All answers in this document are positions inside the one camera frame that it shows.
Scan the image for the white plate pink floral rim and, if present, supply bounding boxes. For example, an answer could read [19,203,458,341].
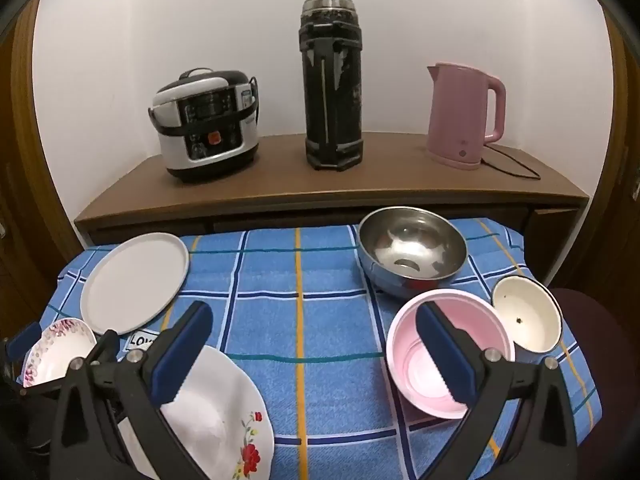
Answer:
[23,318,96,388]

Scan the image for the pink plastic bowl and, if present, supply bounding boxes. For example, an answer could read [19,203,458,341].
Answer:
[386,288,515,419]

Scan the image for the small white enamel bowl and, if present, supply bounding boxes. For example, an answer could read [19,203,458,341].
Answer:
[491,275,563,360]

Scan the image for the white plate red flowers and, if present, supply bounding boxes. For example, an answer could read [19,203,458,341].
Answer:
[117,343,276,480]

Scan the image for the stainless steel mixing bowl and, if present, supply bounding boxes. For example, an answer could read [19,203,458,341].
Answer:
[357,206,469,299]

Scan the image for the white label on tablecloth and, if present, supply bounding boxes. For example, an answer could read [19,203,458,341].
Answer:
[125,330,160,352]

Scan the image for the flat white round plate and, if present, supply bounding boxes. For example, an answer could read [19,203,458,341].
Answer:
[80,233,190,335]

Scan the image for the brown wooden door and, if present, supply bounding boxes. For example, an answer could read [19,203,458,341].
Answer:
[1,0,82,337]

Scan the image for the brown wooden sideboard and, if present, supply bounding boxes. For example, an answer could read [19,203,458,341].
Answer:
[75,132,588,278]

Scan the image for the white black rice cooker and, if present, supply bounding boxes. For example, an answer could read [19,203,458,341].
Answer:
[148,67,259,182]

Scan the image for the pink electric kettle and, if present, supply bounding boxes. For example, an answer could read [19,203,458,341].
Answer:
[426,63,506,170]

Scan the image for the tall black thermos flask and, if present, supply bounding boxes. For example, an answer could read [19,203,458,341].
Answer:
[298,0,363,171]

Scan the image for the black kettle power cable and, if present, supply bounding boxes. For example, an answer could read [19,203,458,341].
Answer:
[480,142,542,181]

